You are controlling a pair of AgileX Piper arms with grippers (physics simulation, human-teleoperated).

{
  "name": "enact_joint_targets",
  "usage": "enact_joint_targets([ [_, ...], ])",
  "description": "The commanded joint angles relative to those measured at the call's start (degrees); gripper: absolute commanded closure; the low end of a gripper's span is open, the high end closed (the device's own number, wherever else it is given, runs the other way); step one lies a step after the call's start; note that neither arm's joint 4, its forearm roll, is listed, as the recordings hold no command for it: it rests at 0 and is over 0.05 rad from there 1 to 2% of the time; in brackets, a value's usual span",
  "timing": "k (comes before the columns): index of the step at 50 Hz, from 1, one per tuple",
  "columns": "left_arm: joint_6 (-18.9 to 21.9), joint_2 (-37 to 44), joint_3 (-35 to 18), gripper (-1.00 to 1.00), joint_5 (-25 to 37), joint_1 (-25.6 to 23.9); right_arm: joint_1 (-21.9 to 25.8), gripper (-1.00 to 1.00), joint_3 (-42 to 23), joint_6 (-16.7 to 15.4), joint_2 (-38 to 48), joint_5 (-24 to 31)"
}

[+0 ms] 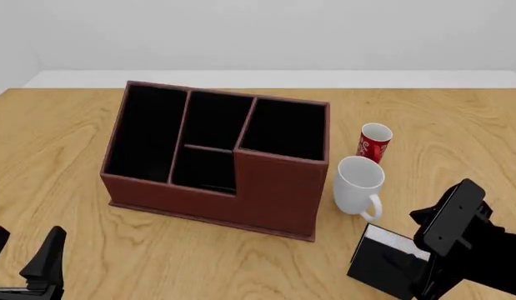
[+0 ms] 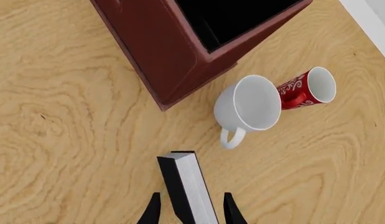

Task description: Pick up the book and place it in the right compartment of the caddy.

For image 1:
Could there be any red patterned mug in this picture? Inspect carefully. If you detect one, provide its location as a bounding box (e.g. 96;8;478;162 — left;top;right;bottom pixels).
355;122;393;166

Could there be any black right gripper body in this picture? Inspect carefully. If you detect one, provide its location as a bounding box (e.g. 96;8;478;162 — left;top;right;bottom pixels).
410;254;451;300

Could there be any red-brown desk caddy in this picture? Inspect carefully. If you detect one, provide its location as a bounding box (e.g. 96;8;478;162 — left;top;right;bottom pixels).
99;80;331;244

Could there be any flat plate on black stalk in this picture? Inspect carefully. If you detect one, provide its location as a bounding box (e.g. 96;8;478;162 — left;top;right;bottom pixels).
421;177;487;257

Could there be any white mug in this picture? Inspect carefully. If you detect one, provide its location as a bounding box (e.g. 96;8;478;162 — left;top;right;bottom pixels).
333;155;386;223

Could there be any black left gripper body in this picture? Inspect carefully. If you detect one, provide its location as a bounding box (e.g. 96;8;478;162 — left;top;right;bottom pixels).
0;276;66;300

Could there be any black book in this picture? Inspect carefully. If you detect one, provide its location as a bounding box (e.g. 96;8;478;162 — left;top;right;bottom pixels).
346;222;433;300

